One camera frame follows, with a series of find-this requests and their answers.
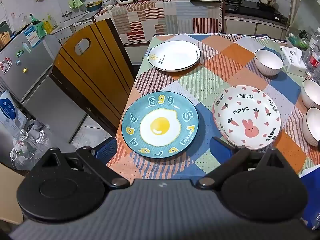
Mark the striped patchwork counter cloth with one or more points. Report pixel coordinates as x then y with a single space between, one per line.
160 17

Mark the clear plastic bags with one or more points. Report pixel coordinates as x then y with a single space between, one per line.
27 142

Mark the green cloth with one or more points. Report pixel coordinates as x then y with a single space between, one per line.
75 2

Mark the blue cardboard box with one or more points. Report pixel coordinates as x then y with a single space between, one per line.
311 192

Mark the white sun print plate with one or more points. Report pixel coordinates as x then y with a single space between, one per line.
175 55

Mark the white bowl black rim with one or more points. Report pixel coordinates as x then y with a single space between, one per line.
312 125
268 60
312 92

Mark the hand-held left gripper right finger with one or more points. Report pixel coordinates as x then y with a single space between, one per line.
220 150

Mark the orange wooden chair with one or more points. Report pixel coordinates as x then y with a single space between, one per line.
97 75

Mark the cartoon mouse magnet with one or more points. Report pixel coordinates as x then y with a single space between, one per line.
5 65

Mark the yellow detergent bottle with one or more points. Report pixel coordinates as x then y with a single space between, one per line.
50 22

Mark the blue paper notice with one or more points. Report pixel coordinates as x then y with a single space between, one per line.
32 37

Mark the white tissue box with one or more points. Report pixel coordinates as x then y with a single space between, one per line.
292 60

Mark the white rabbit carrot plate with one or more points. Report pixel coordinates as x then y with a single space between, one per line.
246 120

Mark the black gas stove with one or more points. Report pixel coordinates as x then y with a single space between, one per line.
252 8

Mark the green plastic bottle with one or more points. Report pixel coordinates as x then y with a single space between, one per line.
36 21

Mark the red label water bottle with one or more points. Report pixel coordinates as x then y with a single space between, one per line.
314 61

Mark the white bag blue label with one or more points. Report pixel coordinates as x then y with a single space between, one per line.
10 110

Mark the blue fried egg plate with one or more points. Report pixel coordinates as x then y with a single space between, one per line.
160 125

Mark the blue basin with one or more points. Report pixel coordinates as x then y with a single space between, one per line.
93 6

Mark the grey refrigerator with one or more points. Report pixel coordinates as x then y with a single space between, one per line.
37 62

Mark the metal faucet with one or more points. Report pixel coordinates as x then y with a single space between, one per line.
67 15

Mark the clear water bottle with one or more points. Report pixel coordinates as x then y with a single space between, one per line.
315 38

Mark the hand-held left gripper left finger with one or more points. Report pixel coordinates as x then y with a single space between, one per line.
105 152

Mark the green plastic basket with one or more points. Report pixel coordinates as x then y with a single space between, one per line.
298 41

